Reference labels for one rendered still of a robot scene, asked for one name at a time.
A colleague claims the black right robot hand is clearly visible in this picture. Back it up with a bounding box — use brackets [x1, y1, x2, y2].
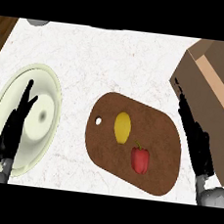
[163, 76, 224, 179]

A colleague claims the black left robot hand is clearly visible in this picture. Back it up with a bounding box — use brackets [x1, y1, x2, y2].
[0, 75, 42, 166]

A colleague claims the brown wooden cutting board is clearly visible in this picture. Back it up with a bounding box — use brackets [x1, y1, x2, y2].
[78, 89, 188, 199]

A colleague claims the brown cardboard box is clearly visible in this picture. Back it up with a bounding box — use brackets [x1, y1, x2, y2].
[157, 35, 224, 186]

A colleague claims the yellow lemon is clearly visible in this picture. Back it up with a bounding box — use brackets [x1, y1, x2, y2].
[112, 111, 134, 146]

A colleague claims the pale green round plate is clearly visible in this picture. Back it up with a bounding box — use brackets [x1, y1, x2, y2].
[0, 59, 67, 182]

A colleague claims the red bell pepper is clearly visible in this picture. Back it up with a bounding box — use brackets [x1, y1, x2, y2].
[129, 140, 152, 176]

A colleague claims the brown wooden panel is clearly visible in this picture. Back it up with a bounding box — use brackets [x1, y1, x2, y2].
[0, 16, 21, 69]

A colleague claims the grey round object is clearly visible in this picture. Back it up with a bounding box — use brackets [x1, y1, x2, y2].
[24, 19, 51, 29]

